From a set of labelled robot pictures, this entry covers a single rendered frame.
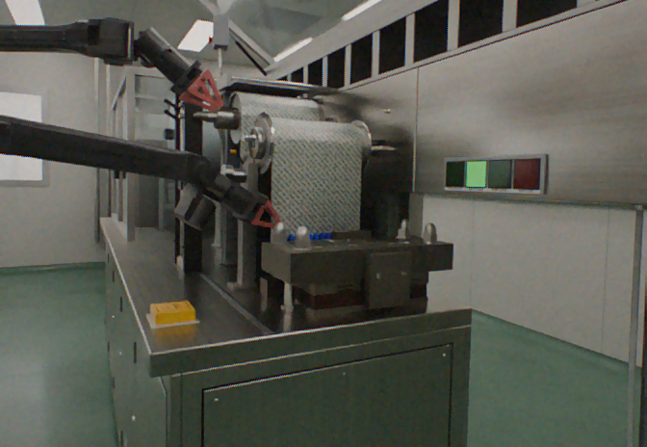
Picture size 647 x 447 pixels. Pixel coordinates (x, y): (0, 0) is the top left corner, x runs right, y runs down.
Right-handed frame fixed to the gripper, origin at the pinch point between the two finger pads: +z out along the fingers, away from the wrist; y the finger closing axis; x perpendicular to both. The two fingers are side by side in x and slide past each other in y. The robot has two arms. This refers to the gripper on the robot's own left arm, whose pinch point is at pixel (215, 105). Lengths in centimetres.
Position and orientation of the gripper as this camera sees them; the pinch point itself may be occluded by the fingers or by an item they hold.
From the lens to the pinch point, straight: 107.5
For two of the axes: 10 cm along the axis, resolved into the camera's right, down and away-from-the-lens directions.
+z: 6.8, 6.3, 3.8
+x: 5.8, -7.7, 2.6
